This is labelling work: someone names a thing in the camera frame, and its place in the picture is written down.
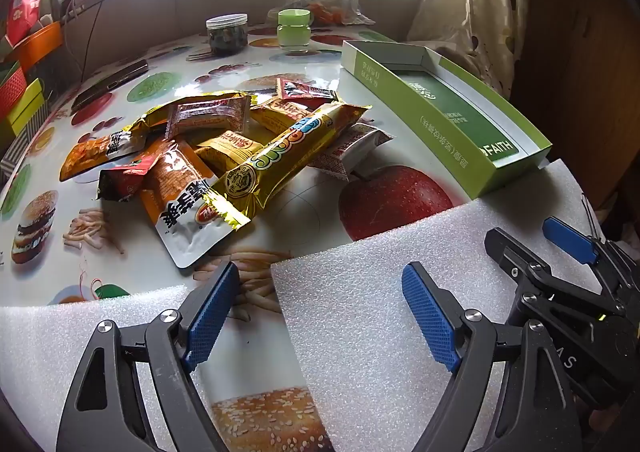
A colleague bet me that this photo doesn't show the small white foam sheet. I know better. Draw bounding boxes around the small white foam sheet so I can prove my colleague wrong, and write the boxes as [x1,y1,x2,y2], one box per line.
[0,284,213,452]

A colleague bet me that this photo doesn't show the long gold snack bar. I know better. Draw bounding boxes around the long gold snack bar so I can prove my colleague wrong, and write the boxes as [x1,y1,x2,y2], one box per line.
[125,90,261,133]
[212,102,373,233]

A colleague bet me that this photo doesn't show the orange container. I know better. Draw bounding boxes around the orange container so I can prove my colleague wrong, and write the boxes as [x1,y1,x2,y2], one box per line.
[12,22,65,77]

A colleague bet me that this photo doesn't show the lime green box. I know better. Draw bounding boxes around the lime green box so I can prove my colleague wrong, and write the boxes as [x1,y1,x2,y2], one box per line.
[7,76,49,133]

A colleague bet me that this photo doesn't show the red snack packet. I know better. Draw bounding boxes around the red snack packet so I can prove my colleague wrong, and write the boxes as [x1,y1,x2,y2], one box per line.
[274,76,341,108]
[97,144,178,203]

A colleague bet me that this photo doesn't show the small yellow candy packet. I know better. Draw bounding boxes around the small yellow candy packet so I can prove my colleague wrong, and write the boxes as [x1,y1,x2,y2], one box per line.
[194,131,265,177]
[249,99,326,135]

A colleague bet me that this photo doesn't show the printed fruit tablecloth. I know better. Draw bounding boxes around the printed fruit tablecloth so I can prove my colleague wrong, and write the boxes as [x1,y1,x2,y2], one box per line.
[0,24,608,452]

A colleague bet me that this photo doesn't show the orange white snack pouch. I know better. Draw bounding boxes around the orange white snack pouch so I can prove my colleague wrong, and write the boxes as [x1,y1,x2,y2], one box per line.
[139,142,251,270]

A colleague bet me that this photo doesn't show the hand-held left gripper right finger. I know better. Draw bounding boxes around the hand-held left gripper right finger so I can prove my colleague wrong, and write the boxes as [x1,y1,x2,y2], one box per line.
[401,261,586,452]

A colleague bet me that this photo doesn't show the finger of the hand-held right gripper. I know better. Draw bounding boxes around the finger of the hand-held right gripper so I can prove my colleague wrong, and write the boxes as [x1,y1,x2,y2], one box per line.
[542,216,640,301]
[484,227,624,321]

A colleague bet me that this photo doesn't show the white red wafer packet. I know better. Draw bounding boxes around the white red wafer packet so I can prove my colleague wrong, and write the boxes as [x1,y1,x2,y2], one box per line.
[306,124,396,180]
[165,94,252,140]

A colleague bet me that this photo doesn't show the clear jar dark contents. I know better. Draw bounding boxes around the clear jar dark contents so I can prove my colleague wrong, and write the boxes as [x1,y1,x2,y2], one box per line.
[206,14,249,56]

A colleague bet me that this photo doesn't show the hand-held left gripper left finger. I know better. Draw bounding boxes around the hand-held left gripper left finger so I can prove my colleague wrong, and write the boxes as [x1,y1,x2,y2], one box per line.
[55,261,242,452]

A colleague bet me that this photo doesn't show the large white foam sheet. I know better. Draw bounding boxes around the large white foam sheet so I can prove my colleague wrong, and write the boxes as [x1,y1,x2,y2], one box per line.
[270,158,610,452]

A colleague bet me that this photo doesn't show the dark smartphone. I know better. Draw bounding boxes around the dark smartphone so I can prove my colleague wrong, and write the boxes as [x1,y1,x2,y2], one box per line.
[70,59,149,112]

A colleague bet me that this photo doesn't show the orange packet black label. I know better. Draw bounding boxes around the orange packet black label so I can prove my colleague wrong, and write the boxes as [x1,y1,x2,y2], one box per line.
[59,129,147,183]

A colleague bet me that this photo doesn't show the brown wooden cabinet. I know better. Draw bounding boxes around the brown wooden cabinet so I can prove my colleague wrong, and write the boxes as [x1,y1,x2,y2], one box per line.
[510,0,640,233]

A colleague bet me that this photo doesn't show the striped box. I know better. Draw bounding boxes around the striped box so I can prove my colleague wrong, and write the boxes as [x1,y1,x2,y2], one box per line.
[0,124,53,173]

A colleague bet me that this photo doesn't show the green lid glass jar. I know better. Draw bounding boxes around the green lid glass jar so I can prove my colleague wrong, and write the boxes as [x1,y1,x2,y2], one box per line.
[277,9,313,52]

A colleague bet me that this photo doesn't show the red box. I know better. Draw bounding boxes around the red box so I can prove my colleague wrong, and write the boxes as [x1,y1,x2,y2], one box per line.
[0,64,27,119]

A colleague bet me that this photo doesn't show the green cardboard box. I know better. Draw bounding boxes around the green cardboard box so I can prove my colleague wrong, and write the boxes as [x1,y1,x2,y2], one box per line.
[341,39,553,200]

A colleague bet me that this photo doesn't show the cream floral curtain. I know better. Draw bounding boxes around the cream floral curtain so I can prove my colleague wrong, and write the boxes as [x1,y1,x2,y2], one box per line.
[407,0,531,102]

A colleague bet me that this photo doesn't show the small orange object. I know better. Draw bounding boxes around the small orange object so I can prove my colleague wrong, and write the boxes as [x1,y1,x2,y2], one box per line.
[307,2,348,26]

